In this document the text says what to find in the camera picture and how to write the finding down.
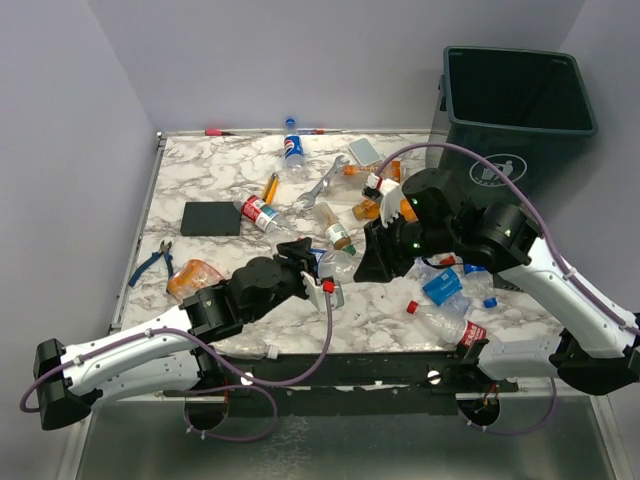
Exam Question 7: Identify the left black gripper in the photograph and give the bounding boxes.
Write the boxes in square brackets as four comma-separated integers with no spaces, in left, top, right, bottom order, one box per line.
[245,238,319,324]

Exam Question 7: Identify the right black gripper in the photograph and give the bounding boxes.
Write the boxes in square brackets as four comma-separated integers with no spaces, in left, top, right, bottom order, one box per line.
[355,210,456,283]

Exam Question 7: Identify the Pepsi bottle blue cap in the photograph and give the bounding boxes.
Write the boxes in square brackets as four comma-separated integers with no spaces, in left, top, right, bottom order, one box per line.
[311,247,363,284]

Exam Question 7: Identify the red cap water bottle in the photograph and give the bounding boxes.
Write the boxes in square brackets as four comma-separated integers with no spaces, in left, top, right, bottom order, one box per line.
[406,301,487,348]

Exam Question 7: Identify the large orange drink bottle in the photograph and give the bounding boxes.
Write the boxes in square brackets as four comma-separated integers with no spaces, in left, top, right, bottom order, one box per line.
[167,259,224,301]

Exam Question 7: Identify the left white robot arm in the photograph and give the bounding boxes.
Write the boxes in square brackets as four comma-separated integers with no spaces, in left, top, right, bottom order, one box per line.
[32,237,321,431]

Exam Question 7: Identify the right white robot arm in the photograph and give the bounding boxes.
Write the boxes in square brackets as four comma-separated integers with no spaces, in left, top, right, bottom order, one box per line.
[354,169,639,395]

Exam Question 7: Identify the dark green plastic bin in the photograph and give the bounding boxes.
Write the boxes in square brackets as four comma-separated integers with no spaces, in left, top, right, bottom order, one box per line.
[426,46,598,207]

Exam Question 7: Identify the Starbucks coffee bottle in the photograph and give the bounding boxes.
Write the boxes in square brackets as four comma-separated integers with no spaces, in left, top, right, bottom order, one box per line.
[312,202,356,256]

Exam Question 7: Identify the red label water bottle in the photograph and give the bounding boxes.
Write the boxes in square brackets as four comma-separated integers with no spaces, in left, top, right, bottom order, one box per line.
[232,195,295,236]

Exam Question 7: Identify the silver wrench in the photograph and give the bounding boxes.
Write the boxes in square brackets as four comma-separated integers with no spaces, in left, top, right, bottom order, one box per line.
[297,155,349,209]

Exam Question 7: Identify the orange juice bottle patterned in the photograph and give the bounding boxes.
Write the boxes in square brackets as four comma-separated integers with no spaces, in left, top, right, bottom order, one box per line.
[351,199,380,221]

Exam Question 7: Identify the plain orange juice bottle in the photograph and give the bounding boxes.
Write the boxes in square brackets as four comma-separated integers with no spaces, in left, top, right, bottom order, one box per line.
[400,199,417,222]

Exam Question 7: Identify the small red label bottle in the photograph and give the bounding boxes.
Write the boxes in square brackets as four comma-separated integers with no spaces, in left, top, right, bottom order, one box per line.
[438,255,456,266]

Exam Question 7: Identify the yellow utility knife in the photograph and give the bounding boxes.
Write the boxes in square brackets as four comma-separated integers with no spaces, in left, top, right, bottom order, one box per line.
[261,172,279,204]

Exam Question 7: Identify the light blue label bottle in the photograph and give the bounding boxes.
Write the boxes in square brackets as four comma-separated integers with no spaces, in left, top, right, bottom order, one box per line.
[417,260,471,317]

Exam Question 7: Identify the upright Pepsi bottle far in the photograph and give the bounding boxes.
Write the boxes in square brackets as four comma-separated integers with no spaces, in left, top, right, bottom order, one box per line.
[283,117,309,182]

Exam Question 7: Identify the black foam pad left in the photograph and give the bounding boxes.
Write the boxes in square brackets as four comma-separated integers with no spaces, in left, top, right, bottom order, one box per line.
[180,201,241,237]

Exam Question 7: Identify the black foam pad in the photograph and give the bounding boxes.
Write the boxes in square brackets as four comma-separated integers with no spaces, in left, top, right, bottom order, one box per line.
[180,201,241,237]
[493,274,521,292]

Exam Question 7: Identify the crushed orange label bottle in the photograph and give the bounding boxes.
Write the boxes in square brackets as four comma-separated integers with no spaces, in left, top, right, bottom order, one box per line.
[339,160,404,183]

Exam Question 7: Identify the Pepsi bottle right side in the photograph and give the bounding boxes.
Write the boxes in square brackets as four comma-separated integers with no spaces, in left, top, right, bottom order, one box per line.
[463,263,498,309]

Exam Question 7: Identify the clear crushed bottle front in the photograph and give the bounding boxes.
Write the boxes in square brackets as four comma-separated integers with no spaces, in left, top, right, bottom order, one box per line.
[214,334,280,360]

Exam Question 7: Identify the white power bank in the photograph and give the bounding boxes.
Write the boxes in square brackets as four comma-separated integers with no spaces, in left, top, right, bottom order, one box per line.
[348,138,382,166]

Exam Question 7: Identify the black foam pad right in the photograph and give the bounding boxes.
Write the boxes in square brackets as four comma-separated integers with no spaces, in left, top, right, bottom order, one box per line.
[493,274,521,292]

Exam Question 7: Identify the red marker pen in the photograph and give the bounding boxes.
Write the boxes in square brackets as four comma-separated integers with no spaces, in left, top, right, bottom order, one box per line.
[204,129,236,137]

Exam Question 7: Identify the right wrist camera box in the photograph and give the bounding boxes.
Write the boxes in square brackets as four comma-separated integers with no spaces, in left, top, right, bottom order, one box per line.
[363,173,404,228]

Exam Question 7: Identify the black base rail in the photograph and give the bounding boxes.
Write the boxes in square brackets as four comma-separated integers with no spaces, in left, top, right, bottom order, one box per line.
[209,350,501,417]

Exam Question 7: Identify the blue handled pliers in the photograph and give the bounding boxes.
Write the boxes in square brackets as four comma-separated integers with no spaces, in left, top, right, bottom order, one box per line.
[127,239,175,294]

